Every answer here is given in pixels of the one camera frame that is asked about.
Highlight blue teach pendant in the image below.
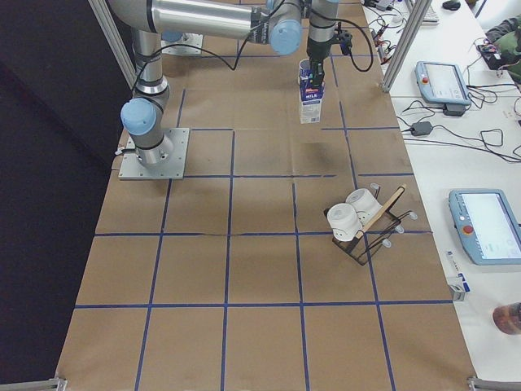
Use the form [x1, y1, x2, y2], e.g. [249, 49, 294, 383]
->
[414, 61, 471, 106]
[449, 189, 520, 266]

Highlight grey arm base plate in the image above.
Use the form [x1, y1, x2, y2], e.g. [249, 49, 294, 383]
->
[161, 32, 204, 56]

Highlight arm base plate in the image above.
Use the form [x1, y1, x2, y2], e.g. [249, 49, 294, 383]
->
[118, 128, 190, 180]

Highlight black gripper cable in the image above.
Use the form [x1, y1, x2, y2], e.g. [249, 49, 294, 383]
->
[335, 22, 376, 72]

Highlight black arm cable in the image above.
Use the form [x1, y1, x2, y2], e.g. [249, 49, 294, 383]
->
[132, 28, 256, 89]

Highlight wooden stick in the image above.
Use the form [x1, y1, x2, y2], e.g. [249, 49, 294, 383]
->
[354, 184, 406, 239]

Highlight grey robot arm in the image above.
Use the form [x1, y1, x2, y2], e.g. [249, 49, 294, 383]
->
[109, 1, 339, 179]

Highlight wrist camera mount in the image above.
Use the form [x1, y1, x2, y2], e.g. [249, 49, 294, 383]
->
[335, 29, 352, 56]

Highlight aluminium frame post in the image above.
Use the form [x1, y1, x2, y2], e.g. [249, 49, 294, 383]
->
[381, 0, 431, 93]

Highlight black wire cup rack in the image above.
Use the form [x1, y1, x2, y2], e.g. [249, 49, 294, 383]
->
[323, 183, 418, 266]

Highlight black power adapter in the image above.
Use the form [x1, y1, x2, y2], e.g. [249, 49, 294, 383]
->
[409, 121, 433, 137]

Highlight blue white milk carton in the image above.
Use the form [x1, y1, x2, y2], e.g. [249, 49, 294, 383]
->
[299, 80, 325, 124]

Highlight white cup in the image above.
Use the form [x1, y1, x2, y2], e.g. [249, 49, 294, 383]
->
[326, 203, 362, 242]
[346, 188, 382, 226]

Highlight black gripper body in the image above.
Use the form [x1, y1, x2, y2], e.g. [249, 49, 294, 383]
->
[306, 39, 332, 63]

